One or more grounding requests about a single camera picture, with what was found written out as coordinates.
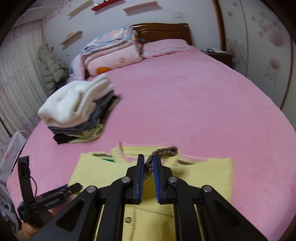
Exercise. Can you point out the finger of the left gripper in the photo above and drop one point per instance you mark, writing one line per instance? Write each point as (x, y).
(75, 188)
(61, 188)

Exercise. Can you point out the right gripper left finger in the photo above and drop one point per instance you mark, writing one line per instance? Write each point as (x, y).
(97, 213)

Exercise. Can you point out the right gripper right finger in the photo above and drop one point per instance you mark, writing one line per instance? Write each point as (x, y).
(200, 213)

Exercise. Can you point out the yellow knit child cardigan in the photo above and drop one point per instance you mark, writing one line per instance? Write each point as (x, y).
(150, 220)

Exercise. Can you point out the person left hand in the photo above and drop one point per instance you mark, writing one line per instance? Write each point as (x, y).
(27, 232)

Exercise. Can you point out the black folded garment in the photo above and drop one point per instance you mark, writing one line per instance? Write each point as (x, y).
(62, 138)

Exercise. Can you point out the light green folded garment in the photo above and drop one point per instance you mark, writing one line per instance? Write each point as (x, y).
(88, 135)

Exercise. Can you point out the white storage box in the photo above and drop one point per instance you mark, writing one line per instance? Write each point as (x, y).
(11, 154)

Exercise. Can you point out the white fleece folded garment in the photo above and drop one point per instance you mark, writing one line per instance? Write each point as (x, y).
(73, 104)

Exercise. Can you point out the grey folded garment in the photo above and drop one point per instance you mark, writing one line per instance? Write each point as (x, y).
(101, 104)

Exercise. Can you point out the white patterned curtain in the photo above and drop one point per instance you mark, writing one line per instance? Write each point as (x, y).
(22, 87)

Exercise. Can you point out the white cartoon cushion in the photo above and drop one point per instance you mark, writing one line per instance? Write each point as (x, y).
(77, 70)

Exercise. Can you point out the green puffer jacket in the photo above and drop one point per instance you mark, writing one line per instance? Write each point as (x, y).
(54, 70)

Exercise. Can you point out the pink folded blanket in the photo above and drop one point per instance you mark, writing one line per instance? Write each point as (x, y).
(117, 59)

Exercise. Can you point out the dark wooden nightstand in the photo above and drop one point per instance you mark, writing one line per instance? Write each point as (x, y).
(224, 58)

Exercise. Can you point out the pink pillow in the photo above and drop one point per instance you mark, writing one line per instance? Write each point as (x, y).
(164, 47)

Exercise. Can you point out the floral folded quilt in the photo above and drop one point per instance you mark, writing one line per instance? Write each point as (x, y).
(120, 37)

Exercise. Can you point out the items on nightstand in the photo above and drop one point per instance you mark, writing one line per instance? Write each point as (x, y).
(213, 50)

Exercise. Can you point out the dark wooden headboard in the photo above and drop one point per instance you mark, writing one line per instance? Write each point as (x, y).
(152, 32)

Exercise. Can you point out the floral wardrobe door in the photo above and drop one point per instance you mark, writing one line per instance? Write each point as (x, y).
(263, 50)

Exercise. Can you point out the wooden wall shelf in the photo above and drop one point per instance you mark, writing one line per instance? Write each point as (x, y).
(140, 5)
(71, 36)

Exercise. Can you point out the red wall shelf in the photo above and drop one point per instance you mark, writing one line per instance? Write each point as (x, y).
(100, 6)

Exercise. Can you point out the white wall switch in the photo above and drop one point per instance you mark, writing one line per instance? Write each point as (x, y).
(179, 15)

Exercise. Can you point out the upper wooden wall shelf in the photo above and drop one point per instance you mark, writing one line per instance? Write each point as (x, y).
(140, 5)

